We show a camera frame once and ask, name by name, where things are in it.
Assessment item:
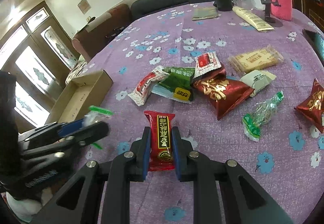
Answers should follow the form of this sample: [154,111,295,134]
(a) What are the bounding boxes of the clear green candy packet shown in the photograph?
[242,91,284,142]

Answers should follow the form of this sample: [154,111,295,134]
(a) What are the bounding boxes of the red yellow-label snack bar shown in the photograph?
[144,110,175,171]

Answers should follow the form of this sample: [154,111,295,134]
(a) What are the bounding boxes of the red white snack packet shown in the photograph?
[128,66,169,106]
[193,52,221,79]

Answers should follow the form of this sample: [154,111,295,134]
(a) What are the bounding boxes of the dark red gold snack bag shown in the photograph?
[294,78,324,133]

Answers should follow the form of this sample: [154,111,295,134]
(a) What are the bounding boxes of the cream green round snack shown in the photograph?
[240,70,276,97]

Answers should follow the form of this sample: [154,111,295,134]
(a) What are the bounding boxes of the green yellow snack packet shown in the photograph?
[151,67,195,103]

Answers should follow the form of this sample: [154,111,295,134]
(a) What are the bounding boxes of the yellow cracker packet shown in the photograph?
[228,45,284,75]

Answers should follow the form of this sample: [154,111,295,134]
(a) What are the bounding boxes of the small green snack packet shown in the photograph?
[81,106,114,150]

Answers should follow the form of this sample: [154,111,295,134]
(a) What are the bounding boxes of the left white gloved hand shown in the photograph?
[5,187,53,223]

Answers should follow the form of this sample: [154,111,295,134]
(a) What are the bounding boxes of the cardboard tray box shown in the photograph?
[46,70,113,124]

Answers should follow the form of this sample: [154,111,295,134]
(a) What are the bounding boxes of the wooden glass door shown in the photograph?
[1,1,80,133]

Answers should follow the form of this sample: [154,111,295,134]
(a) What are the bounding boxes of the purple floral tablecloth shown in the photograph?
[76,4,323,223]

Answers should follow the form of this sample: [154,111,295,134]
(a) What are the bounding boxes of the brown armchair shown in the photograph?
[71,4,132,62]

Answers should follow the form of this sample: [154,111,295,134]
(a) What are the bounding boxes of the black smartphone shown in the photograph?
[302,29,324,66]

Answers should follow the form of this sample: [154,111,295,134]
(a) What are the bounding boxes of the black small container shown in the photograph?
[213,0,233,11]

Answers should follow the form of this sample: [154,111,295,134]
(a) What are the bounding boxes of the small wall plaque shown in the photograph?
[77,0,91,15]

